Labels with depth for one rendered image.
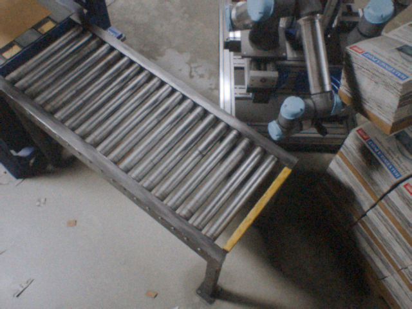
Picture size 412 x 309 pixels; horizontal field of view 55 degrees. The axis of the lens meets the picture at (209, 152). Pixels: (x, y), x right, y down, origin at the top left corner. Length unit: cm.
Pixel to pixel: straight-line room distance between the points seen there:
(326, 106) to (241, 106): 113
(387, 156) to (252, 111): 100
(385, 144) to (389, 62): 44
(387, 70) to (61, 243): 188
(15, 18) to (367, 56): 167
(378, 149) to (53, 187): 184
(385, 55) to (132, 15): 226
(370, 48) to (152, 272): 157
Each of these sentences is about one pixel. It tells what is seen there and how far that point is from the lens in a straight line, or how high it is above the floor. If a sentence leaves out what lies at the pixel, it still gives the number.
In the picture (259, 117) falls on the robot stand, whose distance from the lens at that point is 250.
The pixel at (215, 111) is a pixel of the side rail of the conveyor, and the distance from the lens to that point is 177.
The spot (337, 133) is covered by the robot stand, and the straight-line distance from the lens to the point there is 254.
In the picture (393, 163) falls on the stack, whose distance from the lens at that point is 181.
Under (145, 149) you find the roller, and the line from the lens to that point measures 169.
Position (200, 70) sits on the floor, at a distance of 296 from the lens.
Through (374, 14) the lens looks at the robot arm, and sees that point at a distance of 201.
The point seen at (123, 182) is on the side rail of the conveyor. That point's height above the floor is 80.
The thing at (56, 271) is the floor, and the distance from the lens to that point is 243.
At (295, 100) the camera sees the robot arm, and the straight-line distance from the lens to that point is 142.
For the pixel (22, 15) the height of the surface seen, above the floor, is 80.
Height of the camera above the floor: 226
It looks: 61 degrees down
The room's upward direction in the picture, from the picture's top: 4 degrees clockwise
